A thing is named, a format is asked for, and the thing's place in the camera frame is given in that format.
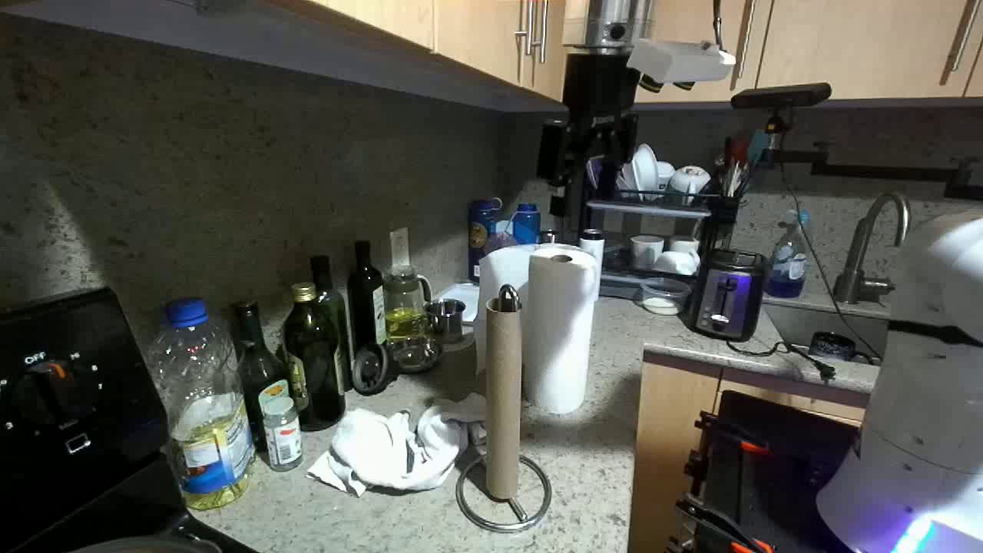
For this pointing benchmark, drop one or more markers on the white ceramic mug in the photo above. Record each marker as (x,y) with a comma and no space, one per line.
(679,261)
(645,251)

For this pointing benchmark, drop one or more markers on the small steel strainer bowl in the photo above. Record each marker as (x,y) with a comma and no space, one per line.
(417,355)

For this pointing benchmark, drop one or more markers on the small dark glass bottle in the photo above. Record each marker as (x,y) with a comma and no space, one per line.
(255,372)

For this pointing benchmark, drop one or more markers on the brown cardboard paper roll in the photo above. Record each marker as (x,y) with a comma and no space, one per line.
(501,409)

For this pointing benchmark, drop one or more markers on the blue lidded jar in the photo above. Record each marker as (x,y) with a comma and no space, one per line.
(528,226)

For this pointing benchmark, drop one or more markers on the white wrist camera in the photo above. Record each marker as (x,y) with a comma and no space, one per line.
(678,59)

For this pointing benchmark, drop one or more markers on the wooden upper cabinets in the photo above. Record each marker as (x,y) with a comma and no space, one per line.
(840,41)

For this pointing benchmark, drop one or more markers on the black round lid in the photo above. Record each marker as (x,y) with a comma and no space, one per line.
(371,371)

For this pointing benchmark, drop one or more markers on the white paper towel roll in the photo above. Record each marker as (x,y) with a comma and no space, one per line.
(560,327)

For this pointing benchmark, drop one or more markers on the metal paper towel holder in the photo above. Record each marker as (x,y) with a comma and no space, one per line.
(507,299)

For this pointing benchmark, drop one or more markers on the steel kitchen faucet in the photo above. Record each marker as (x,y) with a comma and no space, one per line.
(855,272)

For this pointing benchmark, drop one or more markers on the black dish rack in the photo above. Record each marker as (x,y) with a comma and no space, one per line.
(655,209)

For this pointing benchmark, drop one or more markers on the crumpled white cloth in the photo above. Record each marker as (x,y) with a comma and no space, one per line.
(384,450)

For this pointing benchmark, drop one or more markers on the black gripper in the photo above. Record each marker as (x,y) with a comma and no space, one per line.
(601,87)

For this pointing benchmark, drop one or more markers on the plastic oil bottle blue cap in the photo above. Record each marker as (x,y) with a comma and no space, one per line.
(205,409)

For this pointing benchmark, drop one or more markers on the dark bottle white label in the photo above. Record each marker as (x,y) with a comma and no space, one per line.
(368,295)

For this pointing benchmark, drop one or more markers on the blue canister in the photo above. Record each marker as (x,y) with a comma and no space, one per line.
(484,234)

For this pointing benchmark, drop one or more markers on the small spice jar white lid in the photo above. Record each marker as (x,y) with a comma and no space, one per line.
(280,435)

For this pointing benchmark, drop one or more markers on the glass cruet with yellow oil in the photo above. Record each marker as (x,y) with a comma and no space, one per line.
(405,309)

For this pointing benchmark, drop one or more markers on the white wall outlet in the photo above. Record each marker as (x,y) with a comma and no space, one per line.
(400,251)

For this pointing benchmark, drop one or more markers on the white plastic bottle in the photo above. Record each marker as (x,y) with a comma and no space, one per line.
(590,256)

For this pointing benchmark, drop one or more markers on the blue dish soap bottle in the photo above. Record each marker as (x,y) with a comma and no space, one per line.
(787,270)

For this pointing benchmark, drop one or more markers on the black toaster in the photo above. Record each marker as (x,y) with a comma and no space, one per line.
(727,295)

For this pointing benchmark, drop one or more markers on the white plate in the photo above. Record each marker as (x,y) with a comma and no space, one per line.
(640,170)

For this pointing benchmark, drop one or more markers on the black orange clamp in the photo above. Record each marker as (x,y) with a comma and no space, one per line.
(723,447)

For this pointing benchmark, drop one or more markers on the black stereo camera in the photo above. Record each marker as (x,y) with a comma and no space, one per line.
(783,97)

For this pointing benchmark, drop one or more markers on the black utensil holder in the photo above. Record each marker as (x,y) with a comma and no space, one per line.
(730,200)

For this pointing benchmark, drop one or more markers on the wooden lower cabinet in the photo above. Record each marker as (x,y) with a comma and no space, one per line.
(664,450)

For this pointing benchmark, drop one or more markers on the black electric stove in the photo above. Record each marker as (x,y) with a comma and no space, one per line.
(72,432)

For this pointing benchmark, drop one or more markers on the slim green glass bottle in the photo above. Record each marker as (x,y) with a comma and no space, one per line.
(334,309)

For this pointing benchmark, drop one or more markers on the olive oil bottle gold cap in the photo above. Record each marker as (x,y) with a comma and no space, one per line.
(313,359)

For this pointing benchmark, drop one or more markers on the white ceramic bowl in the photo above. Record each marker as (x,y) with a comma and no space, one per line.
(692,181)

